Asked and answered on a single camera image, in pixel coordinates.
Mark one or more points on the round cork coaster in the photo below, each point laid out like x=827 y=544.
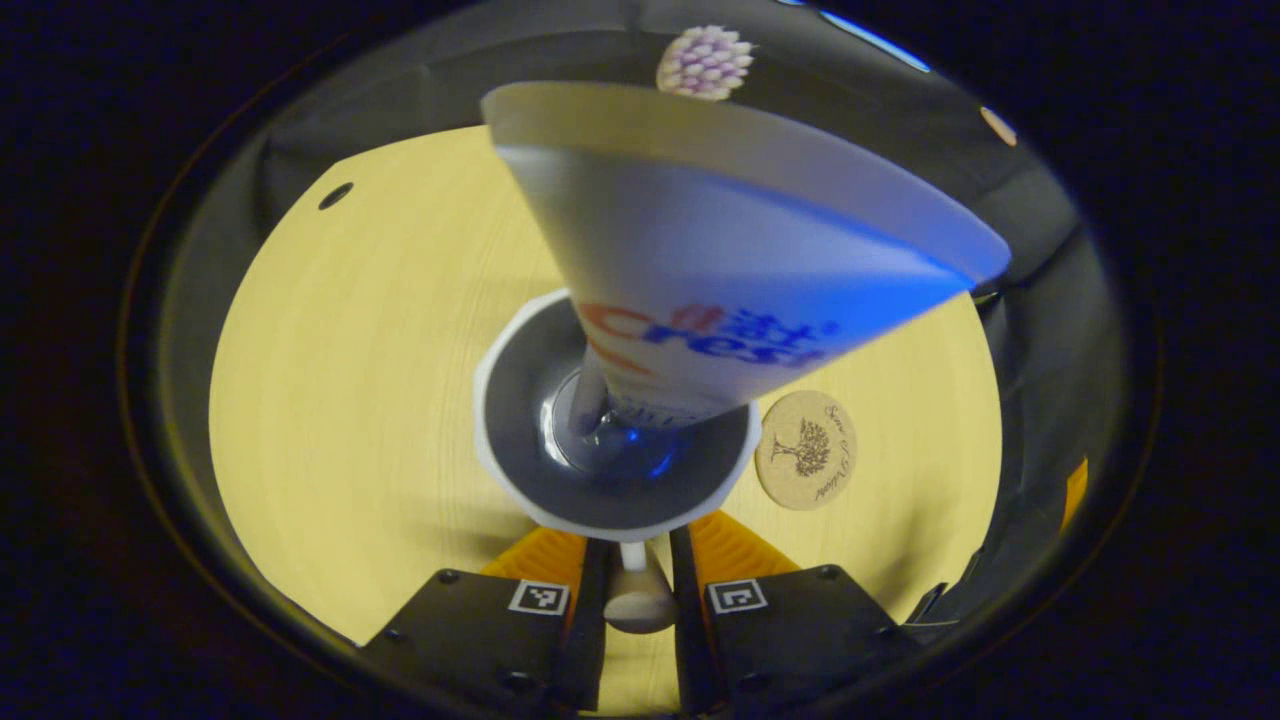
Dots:
x=805 y=450

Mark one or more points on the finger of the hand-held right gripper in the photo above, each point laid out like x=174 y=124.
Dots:
x=1076 y=495

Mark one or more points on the black backdrop cloth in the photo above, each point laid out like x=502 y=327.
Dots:
x=400 y=80

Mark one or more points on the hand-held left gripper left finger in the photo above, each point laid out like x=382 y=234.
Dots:
x=590 y=640

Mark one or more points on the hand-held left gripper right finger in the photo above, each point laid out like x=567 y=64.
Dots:
x=690 y=640

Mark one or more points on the white pink toothbrush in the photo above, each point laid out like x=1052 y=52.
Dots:
x=705 y=62

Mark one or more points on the white toothpaste tube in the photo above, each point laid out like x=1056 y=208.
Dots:
x=720 y=250

